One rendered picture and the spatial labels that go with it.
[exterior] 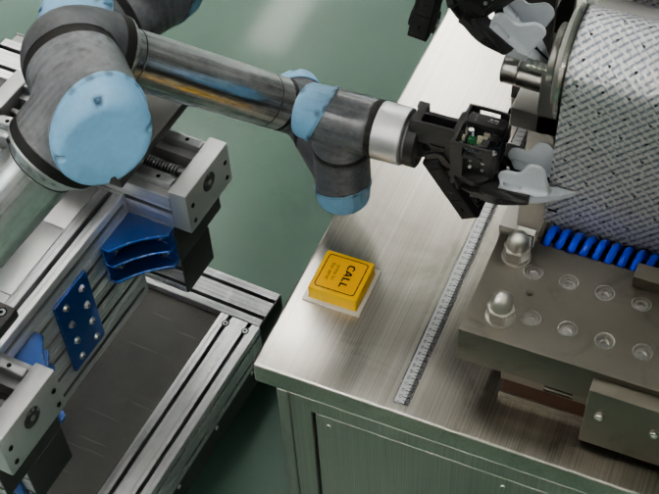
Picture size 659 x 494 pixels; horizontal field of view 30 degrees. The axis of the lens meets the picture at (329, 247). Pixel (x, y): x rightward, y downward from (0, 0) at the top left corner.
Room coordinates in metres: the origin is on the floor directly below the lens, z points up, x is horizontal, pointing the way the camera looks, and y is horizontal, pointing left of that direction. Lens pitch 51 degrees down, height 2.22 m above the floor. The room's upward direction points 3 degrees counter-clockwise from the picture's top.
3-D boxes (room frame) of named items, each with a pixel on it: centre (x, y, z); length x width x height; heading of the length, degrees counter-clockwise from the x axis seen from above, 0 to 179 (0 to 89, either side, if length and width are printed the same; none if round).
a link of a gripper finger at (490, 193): (1.01, -0.21, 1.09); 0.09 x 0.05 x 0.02; 63
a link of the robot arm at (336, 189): (1.14, -0.02, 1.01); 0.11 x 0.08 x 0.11; 20
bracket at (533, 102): (1.11, -0.27, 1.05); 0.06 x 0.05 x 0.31; 64
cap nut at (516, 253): (0.95, -0.23, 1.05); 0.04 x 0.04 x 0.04
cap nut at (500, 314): (0.86, -0.20, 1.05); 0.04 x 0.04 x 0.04
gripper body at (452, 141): (1.05, -0.17, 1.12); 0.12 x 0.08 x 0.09; 64
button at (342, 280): (1.02, -0.01, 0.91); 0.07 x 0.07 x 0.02; 64
